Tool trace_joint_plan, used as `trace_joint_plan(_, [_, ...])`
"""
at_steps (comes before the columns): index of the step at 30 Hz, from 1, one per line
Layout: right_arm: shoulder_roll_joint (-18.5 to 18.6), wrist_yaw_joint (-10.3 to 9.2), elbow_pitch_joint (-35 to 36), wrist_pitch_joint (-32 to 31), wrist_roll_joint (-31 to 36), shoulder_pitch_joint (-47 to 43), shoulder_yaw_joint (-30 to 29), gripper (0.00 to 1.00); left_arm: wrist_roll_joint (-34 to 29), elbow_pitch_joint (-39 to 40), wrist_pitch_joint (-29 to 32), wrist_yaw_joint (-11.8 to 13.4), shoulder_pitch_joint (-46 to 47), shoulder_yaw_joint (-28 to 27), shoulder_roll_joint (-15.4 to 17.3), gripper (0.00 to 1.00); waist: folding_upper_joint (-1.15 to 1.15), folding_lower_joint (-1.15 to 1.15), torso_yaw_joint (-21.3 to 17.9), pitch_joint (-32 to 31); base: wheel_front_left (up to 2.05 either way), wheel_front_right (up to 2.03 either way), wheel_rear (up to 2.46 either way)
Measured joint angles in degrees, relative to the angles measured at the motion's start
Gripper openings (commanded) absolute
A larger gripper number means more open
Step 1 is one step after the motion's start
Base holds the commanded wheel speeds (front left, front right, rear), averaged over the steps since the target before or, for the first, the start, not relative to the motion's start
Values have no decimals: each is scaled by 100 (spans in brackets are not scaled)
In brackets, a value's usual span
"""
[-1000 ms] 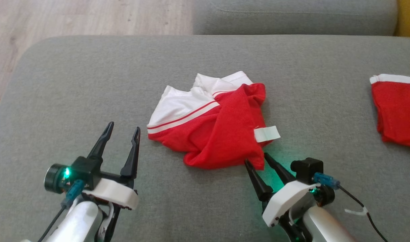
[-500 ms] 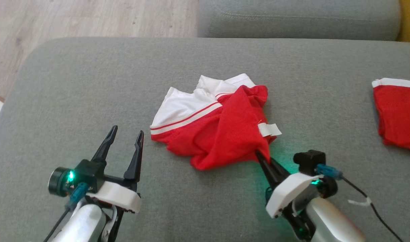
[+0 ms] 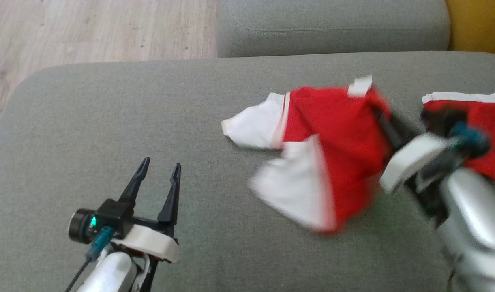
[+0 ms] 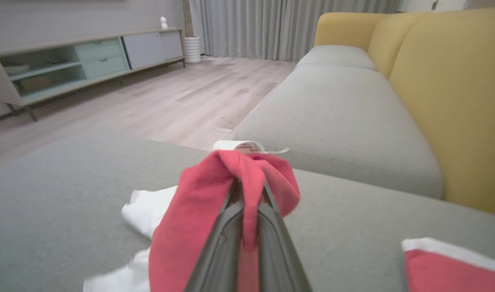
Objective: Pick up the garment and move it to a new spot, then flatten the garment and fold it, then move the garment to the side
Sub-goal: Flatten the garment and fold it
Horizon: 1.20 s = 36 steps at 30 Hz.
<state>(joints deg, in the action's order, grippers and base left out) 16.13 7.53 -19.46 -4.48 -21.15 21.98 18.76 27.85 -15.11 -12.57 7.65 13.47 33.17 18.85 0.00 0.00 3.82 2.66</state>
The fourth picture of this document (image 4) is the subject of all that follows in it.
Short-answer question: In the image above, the pale green dish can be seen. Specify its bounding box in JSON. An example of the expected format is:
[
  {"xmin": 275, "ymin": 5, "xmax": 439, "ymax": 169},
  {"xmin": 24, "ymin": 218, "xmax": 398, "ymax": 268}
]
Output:
[{"xmin": 3, "ymin": 64, "xmax": 32, "ymax": 76}]

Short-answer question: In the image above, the narrow yellow sofa back cushion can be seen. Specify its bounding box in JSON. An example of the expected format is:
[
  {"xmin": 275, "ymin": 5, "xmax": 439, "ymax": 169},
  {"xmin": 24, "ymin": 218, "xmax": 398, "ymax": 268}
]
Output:
[{"xmin": 366, "ymin": 12, "xmax": 431, "ymax": 80}]

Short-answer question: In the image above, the long grey sofa seat cushion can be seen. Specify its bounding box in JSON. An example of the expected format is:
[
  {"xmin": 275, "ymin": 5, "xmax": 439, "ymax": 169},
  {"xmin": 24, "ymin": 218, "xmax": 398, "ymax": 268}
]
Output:
[{"xmin": 233, "ymin": 64, "xmax": 444, "ymax": 200}]

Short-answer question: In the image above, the large grey sofa ottoman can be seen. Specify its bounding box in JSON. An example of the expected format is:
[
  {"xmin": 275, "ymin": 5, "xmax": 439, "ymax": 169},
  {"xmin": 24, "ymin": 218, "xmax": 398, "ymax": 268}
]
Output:
[{"xmin": 0, "ymin": 132, "xmax": 495, "ymax": 292}]

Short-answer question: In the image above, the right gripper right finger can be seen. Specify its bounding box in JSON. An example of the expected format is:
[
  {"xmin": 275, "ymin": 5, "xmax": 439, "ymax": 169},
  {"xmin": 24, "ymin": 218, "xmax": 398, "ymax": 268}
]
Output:
[{"xmin": 257, "ymin": 180, "xmax": 313, "ymax": 292}]

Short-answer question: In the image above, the red basketball jersey white trim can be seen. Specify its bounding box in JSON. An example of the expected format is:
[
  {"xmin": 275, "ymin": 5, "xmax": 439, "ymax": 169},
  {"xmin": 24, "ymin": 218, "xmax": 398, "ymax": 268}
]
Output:
[{"xmin": 83, "ymin": 140, "xmax": 301, "ymax": 292}]

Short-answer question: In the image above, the red basketball shorts white stripe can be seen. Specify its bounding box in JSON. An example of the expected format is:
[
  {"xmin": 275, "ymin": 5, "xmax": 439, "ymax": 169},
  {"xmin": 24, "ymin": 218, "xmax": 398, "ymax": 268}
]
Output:
[{"xmin": 401, "ymin": 237, "xmax": 495, "ymax": 292}]

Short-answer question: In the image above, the long low media cabinet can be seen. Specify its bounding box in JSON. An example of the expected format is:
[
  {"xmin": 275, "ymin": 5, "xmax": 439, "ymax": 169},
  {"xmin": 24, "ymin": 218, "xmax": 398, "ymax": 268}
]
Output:
[{"xmin": 0, "ymin": 27, "xmax": 187, "ymax": 125}]

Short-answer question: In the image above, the short grey sofa seat cushion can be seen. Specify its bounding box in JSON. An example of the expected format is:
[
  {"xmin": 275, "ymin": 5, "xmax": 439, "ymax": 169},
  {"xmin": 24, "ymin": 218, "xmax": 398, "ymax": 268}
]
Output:
[{"xmin": 295, "ymin": 45, "xmax": 377, "ymax": 71}]

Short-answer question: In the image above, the brown box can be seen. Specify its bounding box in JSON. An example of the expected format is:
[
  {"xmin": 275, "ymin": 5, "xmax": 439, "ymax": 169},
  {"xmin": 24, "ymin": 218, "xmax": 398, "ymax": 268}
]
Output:
[{"xmin": 18, "ymin": 75, "xmax": 52, "ymax": 93}]

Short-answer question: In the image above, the grey pleated curtain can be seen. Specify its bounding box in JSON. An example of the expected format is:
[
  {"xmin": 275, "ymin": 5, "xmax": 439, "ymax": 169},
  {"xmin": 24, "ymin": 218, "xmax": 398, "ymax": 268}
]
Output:
[{"xmin": 189, "ymin": 0, "xmax": 403, "ymax": 62}]

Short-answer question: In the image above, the brown wooden trunk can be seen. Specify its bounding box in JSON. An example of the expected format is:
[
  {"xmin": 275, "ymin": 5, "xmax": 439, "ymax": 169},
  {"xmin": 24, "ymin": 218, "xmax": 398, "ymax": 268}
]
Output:
[{"xmin": 182, "ymin": 0, "xmax": 195, "ymax": 38}]

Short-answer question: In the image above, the yellow sofa armrest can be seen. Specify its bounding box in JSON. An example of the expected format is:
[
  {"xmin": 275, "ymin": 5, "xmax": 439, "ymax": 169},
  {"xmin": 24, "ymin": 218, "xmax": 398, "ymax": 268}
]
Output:
[{"xmin": 314, "ymin": 12, "xmax": 390, "ymax": 49}]

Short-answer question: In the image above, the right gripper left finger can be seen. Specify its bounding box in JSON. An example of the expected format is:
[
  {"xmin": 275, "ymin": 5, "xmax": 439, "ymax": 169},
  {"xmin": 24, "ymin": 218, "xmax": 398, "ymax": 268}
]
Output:
[{"xmin": 184, "ymin": 178, "xmax": 246, "ymax": 292}]

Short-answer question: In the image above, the white ribbed cylinder pot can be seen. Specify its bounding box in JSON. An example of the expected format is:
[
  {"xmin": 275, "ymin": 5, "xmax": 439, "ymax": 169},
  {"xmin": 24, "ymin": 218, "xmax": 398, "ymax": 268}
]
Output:
[{"xmin": 184, "ymin": 36, "xmax": 202, "ymax": 64}]

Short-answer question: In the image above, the wide yellow sofa back cushion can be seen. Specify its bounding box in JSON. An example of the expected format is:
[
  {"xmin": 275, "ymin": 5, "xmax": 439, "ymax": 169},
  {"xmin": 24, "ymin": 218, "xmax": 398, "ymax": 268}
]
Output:
[{"xmin": 388, "ymin": 8, "xmax": 495, "ymax": 218}]

